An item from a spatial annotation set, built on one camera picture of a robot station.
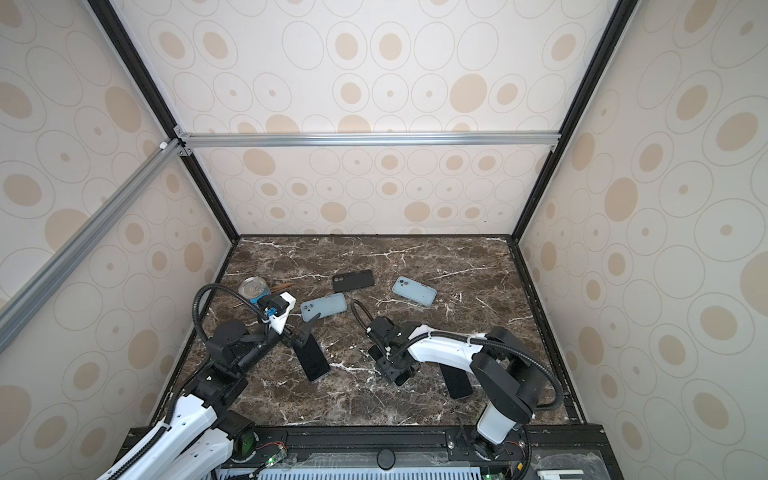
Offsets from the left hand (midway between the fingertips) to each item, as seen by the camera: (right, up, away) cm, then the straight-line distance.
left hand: (309, 300), depth 72 cm
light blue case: (-2, -5, +28) cm, 28 cm away
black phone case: (+6, +3, +35) cm, 36 cm away
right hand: (+21, -21, +16) cm, 34 cm away
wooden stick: (-21, 0, +31) cm, 37 cm away
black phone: (-3, -19, +14) cm, 23 cm away
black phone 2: (+38, -24, +12) cm, 47 cm away
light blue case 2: (+28, -1, +32) cm, 43 cm away
